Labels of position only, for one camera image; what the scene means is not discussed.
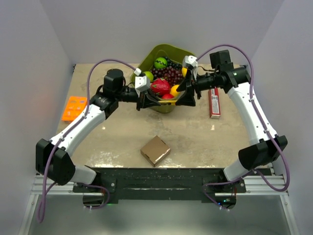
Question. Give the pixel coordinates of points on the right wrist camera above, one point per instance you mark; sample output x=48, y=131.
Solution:
x=190, y=62

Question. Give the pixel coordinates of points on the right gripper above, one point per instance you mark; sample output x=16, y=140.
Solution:
x=188, y=98

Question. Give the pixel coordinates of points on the green striped ball fruit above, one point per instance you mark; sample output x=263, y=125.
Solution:
x=160, y=63

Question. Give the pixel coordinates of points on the dark black grape bunch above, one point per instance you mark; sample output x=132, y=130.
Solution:
x=173, y=64

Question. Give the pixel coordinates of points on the brown cardboard express box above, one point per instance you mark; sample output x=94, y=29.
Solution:
x=155, y=150

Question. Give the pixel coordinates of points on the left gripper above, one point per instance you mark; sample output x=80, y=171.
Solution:
x=142, y=104

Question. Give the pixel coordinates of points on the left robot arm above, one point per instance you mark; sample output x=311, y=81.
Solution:
x=53, y=156

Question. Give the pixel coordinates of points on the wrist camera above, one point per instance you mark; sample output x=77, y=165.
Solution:
x=190, y=62
x=142, y=82

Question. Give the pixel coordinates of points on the olive green plastic basin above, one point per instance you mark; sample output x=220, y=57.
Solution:
x=173, y=56

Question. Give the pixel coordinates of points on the yellow lemon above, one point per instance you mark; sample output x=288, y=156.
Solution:
x=184, y=71

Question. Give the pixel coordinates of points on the purple grape bunch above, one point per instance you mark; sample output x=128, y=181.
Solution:
x=173, y=76

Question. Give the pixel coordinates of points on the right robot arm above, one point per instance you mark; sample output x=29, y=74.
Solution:
x=265, y=145

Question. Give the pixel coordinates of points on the orange plastic box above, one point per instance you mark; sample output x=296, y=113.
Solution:
x=74, y=108

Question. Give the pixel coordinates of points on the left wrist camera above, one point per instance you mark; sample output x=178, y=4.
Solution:
x=142, y=82

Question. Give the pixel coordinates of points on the green pear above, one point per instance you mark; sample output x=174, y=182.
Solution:
x=149, y=75

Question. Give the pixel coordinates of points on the red apple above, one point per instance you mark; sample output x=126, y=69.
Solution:
x=167, y=96

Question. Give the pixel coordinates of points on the orange yellow mango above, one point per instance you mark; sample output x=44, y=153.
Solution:
x=174, y=92

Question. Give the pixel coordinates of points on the yellow utility knife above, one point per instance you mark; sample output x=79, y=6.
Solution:
x=166, y=102

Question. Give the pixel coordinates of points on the red dragon fruit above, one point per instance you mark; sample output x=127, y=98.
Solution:
x=160, y=87

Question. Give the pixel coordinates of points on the red rectangular carton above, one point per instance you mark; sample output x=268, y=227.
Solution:
x=214, y=103

